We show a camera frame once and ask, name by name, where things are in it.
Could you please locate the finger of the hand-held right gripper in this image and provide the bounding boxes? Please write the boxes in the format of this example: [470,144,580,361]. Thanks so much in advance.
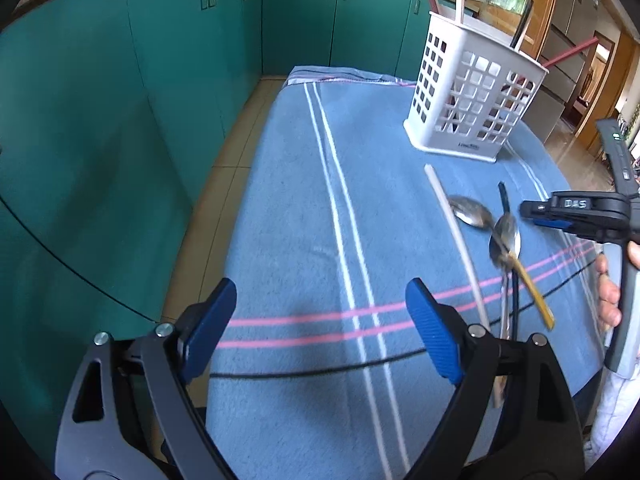
[520,199,569,231]

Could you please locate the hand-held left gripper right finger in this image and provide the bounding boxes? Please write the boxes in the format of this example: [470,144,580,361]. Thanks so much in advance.
[405,278,586,480]

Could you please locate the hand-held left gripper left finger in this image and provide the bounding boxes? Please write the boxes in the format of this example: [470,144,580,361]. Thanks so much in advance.
[54,278,238,480]

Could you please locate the silver spoon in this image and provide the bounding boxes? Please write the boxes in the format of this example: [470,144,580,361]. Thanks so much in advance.
[489,213,522,408]

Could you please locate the gold-handled spoon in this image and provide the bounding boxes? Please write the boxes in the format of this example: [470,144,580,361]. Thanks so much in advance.
[447,195,556,332]

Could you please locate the white plastic utensil basket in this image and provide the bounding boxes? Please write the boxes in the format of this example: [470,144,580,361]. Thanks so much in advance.
[404,11,550,163]

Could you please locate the person's right hand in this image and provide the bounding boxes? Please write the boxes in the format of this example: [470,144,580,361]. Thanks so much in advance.
[595,239,640,334]

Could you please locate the blue striped towel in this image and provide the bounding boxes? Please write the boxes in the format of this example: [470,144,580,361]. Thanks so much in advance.
[205,65,608,480]

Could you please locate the silver refrigerator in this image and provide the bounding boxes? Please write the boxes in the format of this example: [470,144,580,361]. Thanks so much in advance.
[525,0,610,144]

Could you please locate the person's light grey clothing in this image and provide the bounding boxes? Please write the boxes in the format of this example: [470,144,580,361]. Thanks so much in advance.
[582,360,640,472]

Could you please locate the teal lower cabinets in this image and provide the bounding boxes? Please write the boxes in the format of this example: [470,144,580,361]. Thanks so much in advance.
[0,0,437,466]

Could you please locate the wooden door frame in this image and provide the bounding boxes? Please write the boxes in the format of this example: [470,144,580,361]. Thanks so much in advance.
[574,24,638,157]

